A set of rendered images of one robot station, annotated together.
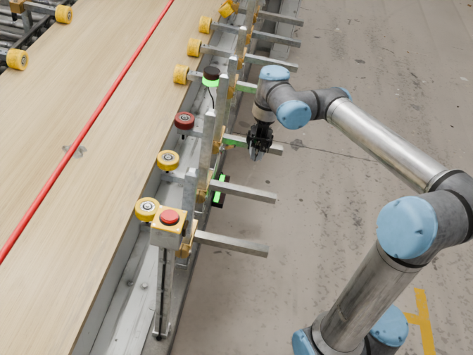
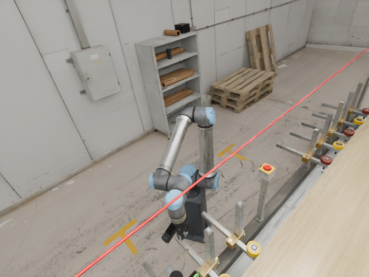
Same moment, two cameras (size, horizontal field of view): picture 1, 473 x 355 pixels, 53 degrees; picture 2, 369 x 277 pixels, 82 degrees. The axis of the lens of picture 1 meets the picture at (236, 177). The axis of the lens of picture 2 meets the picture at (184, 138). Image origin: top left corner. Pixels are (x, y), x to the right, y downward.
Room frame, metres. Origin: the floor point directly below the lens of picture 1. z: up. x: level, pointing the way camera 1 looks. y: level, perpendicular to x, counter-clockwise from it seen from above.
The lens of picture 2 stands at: (1.64, 0.54, 2.15)
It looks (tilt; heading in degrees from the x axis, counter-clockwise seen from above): 35 degrees down; 231
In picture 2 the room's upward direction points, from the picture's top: 8 degrees counter-clockwise
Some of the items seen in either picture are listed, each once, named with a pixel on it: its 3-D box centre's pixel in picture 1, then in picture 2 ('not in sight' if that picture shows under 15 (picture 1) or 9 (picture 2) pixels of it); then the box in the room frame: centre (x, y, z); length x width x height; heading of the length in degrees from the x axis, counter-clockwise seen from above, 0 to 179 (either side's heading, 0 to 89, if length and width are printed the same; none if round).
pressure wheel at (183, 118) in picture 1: (184, 127); not in sight; (1.53, 0.25, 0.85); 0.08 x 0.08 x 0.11
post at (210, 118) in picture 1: (203, 166); (210, 253); (1.23, 0.12, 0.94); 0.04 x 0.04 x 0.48; 88
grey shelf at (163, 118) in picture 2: not in sight; (174, 86); (-0.50, -2.23, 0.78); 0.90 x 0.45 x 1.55; 179
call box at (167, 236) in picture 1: (168, 229); (266, 172); (0.72, 0.13, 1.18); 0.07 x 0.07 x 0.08; 88
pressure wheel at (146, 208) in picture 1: (147, 216); (253, 251); (1.03, 0.26, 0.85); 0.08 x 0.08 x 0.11
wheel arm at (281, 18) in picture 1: (270, 16); not in sight; (2.52, -0.01, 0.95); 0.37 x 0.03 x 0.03; 88
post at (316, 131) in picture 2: not in sight; (310, 151); (-0.02, 0.15, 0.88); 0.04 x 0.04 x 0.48; 88
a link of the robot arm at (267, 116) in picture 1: (267, 109); (177, 214); (1.28, -0.06, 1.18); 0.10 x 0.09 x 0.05; 90
